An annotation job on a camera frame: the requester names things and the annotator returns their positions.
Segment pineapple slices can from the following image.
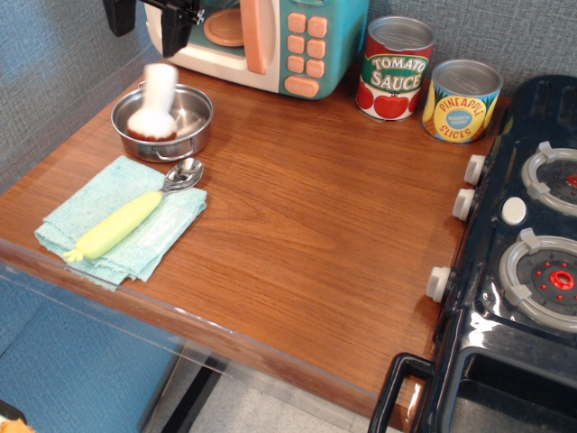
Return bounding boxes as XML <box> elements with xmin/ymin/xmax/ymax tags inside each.
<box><xmin>422</xmin><ymin>59</ymin><xmax>504</xmax><ymax>143</ymax></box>

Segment teal toy microwave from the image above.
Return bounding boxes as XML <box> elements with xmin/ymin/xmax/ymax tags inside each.
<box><xmin>169</xmin><ymin>1</ymin><xmax>369</xmax><ymax>100</ymax></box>

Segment orange object bottom left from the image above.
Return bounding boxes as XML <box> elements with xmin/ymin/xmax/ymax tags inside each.
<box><xmin>0</xmin><ymin>419</ymin><xmax>35</xmax><ymax>433</ymax></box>

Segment tomato sauce can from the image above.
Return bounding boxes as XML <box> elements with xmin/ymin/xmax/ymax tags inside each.
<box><xmin>356</xmin><ymin>15</ymin><xmax>435</xmax><ymax>121</ymax></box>

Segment dark blue toy stove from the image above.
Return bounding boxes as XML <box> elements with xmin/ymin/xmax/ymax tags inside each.
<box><xmin>370</xmin><ymin>75</ymin><xmax>576</xmax><ymax>432</ymax></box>

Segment teal folded cloth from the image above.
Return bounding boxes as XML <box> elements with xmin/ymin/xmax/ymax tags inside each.
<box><xmin>35</xmin><ymin>156</ymin><xmax>207</xmax><ymax>291</ymax></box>

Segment brown toy mushroom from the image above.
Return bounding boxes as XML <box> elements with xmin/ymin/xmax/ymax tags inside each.
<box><xmin>127</xmin><ymin>63</ymin><xmax>179</xmax><ymax>142</ymax></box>

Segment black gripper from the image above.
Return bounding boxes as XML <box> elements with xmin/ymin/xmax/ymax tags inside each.
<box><xmin>103</xmin><ymin>0</ymin><xmax>205</xmax><ymax>58</ymax></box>

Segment stainless steel bowl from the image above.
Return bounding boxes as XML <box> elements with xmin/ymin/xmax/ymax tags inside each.
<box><xmin>111</xmin><ymin>81</ymin><xmax>214</xmax><ymax>163</ymax></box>

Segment spoon with yellow-green handle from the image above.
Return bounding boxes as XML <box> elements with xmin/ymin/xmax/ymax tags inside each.
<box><xmin>63</xmin><ymin>158</ymin><xmax>204</xmax><ymax>263</ymax></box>

